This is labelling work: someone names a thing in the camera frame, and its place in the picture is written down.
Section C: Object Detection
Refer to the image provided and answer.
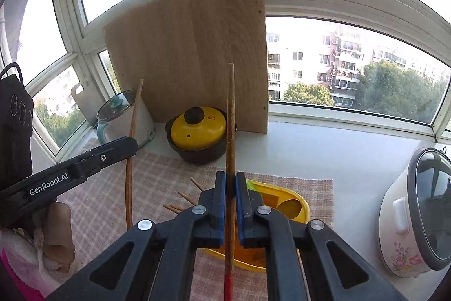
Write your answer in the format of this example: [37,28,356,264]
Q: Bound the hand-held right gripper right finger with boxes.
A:
[235,171,409,301]

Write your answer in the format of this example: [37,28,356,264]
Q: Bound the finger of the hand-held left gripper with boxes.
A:
[73,136,139,178]

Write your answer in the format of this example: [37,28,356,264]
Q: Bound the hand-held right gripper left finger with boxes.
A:
[46,170,227,301]

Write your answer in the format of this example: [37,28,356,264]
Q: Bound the yellow plastic container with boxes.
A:
[202,180,311,273]

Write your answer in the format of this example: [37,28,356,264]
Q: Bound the person's left forearm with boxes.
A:
[0,248,48,301]

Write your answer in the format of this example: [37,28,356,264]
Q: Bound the person's left hand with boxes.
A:
[0,200,76,291]

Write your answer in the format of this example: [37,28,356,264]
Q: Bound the pink checkered cloth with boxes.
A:
[58,137,335,301]

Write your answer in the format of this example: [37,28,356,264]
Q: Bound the small cutting board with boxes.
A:
[70,82,101,127]

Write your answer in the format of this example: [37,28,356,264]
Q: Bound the black clay pot yellow lid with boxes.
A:
[165,106,237,166]

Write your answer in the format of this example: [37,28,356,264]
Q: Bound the large wooden board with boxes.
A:
[103,0,269,135]

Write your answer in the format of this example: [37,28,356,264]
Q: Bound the white floral rice cooker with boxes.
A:
[379,146,451,278]

